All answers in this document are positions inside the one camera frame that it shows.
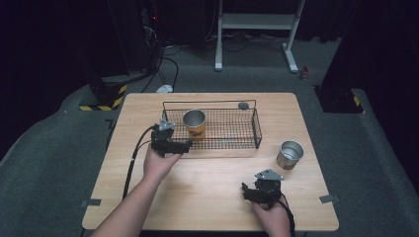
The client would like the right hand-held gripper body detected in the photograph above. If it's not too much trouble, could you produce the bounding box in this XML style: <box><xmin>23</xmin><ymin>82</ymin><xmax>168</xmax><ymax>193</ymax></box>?
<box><xmin>253</xmin><ymin>168</ymin><xmax>285</xmax><ymax>209</ymax></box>

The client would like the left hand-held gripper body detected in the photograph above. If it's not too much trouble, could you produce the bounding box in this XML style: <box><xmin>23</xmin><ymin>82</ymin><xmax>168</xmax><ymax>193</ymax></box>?
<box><xmin>154</xmin><ymin>118</ymin><xmax>182</xmax><ymax>158</ymax></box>

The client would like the orange metal can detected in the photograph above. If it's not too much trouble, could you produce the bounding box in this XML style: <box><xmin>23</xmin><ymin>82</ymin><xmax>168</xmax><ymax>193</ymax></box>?
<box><xmin>182</xmin><ymin>109</ymin><xmax>208</xmax><ymax>140</ymax></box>

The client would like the black wire basket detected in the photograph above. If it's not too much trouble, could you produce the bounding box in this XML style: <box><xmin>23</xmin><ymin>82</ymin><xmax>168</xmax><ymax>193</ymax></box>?
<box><xmin>160</xmin><ymin>99</ymin><xmax>264</xmax><ymax>151</ymax></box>

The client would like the person's right hand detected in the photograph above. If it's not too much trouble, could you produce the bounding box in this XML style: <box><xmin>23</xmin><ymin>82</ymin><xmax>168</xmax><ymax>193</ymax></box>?
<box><xmin>251</xmin><ymin>196</ymin><xmax>293</xmax><ymax>237</ymax></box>

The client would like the person's left hand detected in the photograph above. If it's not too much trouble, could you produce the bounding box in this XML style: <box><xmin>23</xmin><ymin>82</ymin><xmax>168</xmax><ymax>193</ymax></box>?
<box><xmin>142</xmin><ymin>143</ymin><xmax>183</xmax><ymax>186</ymax></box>

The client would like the silver metal can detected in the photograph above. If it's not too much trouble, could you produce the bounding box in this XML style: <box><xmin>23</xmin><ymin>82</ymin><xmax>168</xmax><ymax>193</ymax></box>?
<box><xmin>276</xmin><ymin>139</ymin><xmax>305</xmax><ymax>171</ymax></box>

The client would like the grey tape strip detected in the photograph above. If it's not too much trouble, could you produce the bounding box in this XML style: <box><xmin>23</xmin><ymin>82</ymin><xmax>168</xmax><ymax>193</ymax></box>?
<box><xmin>318</xmin><ymin>194</ymin><xmax>342</xmax><ymax>204</ymax></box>
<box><xmin>80</xmin><ymin>197</ymin><xmax>103</xmax><ymax>208</ymax></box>

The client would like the white power adapter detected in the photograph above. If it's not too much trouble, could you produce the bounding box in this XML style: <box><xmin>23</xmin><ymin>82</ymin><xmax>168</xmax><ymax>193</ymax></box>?
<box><xmin>155</xmin><ymin>84</ymin><xmax>175</xmax><ymax>94</ymax></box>

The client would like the black yellow striped stand base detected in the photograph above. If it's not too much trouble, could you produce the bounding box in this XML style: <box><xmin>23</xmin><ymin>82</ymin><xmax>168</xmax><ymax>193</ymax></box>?
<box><xmin>78</xmin><ymin>74</ymin><xmax>129</xmax><ymax>113</ymax></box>

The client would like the dark equipment rack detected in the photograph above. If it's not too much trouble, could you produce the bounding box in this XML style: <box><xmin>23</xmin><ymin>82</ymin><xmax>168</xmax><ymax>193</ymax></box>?
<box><xmin>107</xmin><ymin>0</ymin><xmax>166</xmax><ymax>76</ymax></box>

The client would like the white metal stand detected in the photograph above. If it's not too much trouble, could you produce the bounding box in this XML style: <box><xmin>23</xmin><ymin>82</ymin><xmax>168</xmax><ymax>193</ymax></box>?
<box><xmin>213</xmin><ymin>0</ymin><xmax>306</xmax><ymax>74</ymax></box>

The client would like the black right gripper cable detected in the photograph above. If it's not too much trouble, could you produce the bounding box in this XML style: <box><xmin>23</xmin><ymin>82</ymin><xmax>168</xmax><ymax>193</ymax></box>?
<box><xmin>277</xmin><ymin>193</ymin><xmax>296</xmax><ymax>237</ymax></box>

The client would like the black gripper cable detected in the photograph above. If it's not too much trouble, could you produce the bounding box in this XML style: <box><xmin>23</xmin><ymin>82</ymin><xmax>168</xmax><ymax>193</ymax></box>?
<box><xmin>122</xmin><ymin>123</ymin><xmax>158</xmax><ymax>200</ymax></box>
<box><xmin>277</xmin><ymin>193</ymin><xmax>296</xmax><ymax>237</ymax></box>

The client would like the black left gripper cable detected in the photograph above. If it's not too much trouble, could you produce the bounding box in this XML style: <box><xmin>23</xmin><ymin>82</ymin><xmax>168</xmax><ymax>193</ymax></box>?
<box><xmin>122</xmin><ymin>123</ymin><xmax>158</xmax><ymax>200</ymax></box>

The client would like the black floor cable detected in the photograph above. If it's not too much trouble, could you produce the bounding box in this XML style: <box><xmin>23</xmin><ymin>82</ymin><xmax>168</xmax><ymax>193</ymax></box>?
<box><xmin>140</xmin><ymin>44</ymin><xmax>183</xmax><ymax>94</ymax></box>

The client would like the bundle of floor cables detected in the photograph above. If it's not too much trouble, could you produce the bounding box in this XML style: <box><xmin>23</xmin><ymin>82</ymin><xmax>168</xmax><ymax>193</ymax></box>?
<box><xmin>205</xmin><ymin>30</ymin><xmax>289</xmax><ymax>54</ymax></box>

